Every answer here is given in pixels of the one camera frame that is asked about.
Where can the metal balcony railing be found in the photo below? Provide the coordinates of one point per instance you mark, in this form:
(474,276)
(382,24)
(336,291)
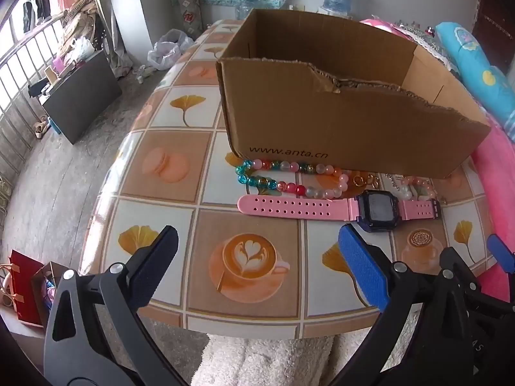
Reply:
(16,60)

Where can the red paper gift bag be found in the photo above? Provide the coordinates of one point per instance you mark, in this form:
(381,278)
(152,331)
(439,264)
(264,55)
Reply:
(24,289)

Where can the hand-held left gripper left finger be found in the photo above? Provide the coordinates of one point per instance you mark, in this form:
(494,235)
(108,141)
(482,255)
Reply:
(155,267)

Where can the black flat board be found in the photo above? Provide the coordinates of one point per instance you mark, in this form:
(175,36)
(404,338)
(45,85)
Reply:
(80,96)

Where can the white lace cloth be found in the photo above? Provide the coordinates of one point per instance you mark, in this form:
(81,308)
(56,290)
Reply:
(430,44)

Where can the beige sandal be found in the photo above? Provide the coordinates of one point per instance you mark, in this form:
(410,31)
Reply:
(40,128)

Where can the pink fleece blanket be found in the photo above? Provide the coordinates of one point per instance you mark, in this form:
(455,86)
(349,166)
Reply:
(499,169)

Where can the light blue cartoon print pillow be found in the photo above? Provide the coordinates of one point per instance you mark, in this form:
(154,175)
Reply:
(474,68)

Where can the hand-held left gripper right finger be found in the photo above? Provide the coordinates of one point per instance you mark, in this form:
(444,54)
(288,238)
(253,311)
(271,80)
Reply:
(362,267)

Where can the black hanging garment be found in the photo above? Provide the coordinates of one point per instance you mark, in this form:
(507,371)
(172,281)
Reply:
(36,4)

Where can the clear plastic bottle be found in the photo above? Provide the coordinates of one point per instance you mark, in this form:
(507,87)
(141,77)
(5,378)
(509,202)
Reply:
(246,8)

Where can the brown paper gift bag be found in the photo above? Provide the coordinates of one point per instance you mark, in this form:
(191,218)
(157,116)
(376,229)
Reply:
(42,285)

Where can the dark red door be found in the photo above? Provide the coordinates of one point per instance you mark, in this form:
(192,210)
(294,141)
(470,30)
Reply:
(495,20)

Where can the white plastic bag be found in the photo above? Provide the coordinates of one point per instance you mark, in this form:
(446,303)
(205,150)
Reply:
(167,50)

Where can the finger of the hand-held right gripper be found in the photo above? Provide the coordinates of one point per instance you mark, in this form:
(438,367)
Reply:
(499,254)
(458,263)

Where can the flower patterned cushion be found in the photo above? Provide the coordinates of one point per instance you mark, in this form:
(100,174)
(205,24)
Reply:
(188,4)

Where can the brown cardboard box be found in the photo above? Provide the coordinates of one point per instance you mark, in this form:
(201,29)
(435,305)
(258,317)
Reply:
(322,128)

